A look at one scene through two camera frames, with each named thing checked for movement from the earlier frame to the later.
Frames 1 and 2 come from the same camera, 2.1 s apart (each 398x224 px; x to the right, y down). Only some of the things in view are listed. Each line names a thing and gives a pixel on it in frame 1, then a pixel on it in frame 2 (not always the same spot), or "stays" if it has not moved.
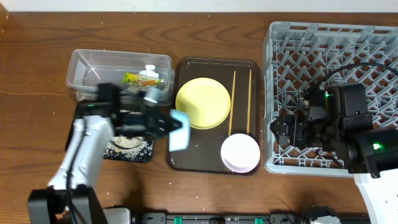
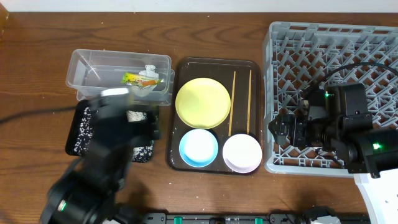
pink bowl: (240, 153) stays
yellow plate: (206, 101) stays
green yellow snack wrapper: (140, 80) stays
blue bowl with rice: (179, 139) to (198, 147)
